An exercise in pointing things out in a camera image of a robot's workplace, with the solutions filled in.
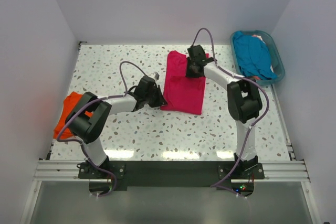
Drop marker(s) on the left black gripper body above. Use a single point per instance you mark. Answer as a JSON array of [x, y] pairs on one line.
[[150, 97]]

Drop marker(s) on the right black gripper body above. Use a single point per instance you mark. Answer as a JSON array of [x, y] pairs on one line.
[[189, 62]]

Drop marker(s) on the pink t shirt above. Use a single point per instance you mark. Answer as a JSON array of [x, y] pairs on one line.
[[182, 94]]

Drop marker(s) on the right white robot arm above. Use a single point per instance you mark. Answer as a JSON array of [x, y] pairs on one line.
[[243, 101]]

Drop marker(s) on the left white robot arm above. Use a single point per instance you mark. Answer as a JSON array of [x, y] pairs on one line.
[[88, 117]]

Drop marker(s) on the blue t shirt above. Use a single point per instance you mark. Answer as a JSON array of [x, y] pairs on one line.
[[253, 57]]

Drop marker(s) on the white cloth in basket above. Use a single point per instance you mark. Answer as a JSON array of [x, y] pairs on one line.
[[259, 37]]

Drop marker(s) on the folded orange t shirt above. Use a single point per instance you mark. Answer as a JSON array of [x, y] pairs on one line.
[[68, 104]]

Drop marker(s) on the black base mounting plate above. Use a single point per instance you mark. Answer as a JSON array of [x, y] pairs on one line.
[[121, 175]]

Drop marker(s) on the teal plastic basket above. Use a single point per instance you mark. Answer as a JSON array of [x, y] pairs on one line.
[[276, 62]]

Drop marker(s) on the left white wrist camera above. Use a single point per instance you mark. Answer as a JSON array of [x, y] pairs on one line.
[[155, 76]]

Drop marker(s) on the aluminium frame rail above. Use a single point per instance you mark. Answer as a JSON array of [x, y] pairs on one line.
[[62, 171]]

